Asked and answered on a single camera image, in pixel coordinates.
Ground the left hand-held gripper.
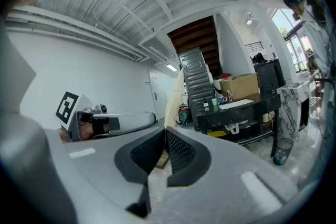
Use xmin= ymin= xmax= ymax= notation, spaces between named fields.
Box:
xmin=54 ymin=91 xmax=158 ymax=143

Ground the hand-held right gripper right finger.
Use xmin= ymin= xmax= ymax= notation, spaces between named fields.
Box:
xmin=146 ymin=125 xmax=301 ymax=224

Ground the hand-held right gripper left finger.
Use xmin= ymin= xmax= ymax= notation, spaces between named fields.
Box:
xmin=44 ymin=126 xmax=166 ymax=224

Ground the thin beige card sheet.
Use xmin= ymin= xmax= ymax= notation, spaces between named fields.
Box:
xmin=164 ymin=68 xmax=185 ymax=130

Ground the person's left hand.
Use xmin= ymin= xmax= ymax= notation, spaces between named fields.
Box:
xmin=79 ymin=125 xmax=95 ymax=141

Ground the white door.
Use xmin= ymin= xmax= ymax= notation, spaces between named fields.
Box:
xmin=148 ymin=69 xmax=169 ymax=122

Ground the grey metal appliance ribbed panel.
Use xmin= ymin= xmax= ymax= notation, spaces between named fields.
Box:
xmin=187 ymin=88 xmax=224 ymax=131

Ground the grey metal appliance oval embossed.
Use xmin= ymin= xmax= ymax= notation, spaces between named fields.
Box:
xmin=179 ymin=47 xmax=215 ymax=93

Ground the white flat board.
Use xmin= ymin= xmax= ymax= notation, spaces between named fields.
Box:
xmin=218 ymin=99 xmax=257 ymax=111

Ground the white round appliance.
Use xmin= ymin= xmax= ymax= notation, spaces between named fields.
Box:
xmin=213 ymin=78 xmax=224 ymax=99

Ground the brown cardboard box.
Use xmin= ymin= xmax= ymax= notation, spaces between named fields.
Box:
xmin=219 ymin=73 xmax=261 ymax=102

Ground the brown wooden staircase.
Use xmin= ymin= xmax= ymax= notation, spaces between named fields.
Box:
xmin=167 ymin=15 xmax=224 ymax=78

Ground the white marble counter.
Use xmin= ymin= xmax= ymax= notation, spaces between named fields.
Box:
xmin=276 ymin=78 xmax=320 ymax=143

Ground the dark framed window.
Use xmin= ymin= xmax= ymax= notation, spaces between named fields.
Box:
xmin=271 ymin=7 xmax=311 ymax=74

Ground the black hose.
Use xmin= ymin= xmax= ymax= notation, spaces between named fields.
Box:
xmin=175 ymin=103 xmax=186 ymax=125

